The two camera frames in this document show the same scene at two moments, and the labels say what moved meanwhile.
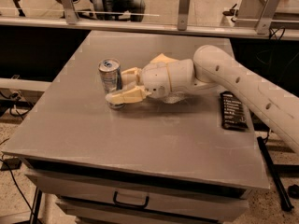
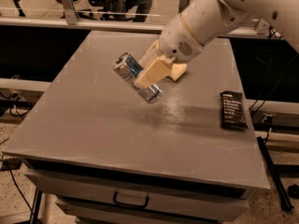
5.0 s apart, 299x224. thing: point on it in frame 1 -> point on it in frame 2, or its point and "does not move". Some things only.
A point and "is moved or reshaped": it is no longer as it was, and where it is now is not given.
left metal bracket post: x=71 y=12 does not move
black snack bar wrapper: x=234 y=114 does not move
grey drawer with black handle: x=108 y=199 does not move
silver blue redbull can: x=111 y=77 is moved or reshaped
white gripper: x=154 y=76 -> x=175 y=42
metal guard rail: x=159 y=27 does not move
